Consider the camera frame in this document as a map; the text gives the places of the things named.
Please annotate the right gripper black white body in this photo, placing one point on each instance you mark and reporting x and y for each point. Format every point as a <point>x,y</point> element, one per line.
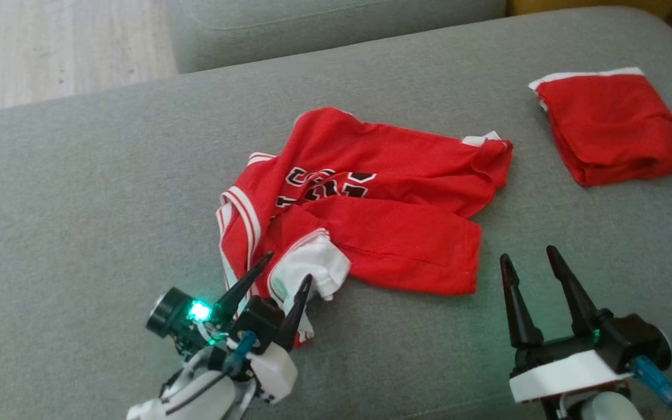
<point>569,367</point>

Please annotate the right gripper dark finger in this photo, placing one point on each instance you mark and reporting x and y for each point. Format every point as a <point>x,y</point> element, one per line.
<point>520,315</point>
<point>578,303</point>

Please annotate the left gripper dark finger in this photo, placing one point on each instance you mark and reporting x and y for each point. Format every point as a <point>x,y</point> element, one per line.
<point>240,291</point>
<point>296,315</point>

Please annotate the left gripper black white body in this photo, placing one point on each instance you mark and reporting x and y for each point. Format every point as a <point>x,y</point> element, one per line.
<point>260,321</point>

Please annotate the red basketball jersey white trim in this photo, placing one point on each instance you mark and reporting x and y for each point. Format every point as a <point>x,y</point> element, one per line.
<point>400,245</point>

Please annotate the red shorts with white stripes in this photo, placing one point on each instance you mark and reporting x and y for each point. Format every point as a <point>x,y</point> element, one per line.
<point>610,128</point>

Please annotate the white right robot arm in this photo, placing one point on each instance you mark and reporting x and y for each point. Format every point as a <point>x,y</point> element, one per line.
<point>610,408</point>

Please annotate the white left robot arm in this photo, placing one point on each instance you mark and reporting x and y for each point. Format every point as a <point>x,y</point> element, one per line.
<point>196,402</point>

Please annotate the large grey sofa seat cushion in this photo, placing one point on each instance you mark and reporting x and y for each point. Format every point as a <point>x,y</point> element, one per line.
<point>137,175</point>

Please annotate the small grey sofa cushion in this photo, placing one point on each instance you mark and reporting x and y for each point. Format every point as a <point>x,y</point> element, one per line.
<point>312,29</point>

